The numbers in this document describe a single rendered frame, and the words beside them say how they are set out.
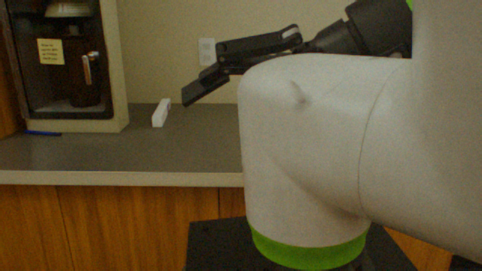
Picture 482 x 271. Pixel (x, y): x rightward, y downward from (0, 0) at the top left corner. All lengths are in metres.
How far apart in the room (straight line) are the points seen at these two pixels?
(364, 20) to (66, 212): 0.94
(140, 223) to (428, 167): 0.92
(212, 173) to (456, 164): 0.75
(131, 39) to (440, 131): 1.49
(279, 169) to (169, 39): 1.32
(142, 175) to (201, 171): 0.15
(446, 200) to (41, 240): 1.12
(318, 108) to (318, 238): 0.12
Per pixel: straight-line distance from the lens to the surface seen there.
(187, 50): 1.57
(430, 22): 0.19
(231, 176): 0.91
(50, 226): 1.17
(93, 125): 1.28
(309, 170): 0.27
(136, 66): 1.63
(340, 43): 0.42
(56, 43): 1.25
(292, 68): 0.29
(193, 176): 0.92
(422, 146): 0.22
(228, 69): 0.41
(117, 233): 1.10
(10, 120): 1.41
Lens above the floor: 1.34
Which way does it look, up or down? 21 degrees down
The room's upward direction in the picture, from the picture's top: straight up
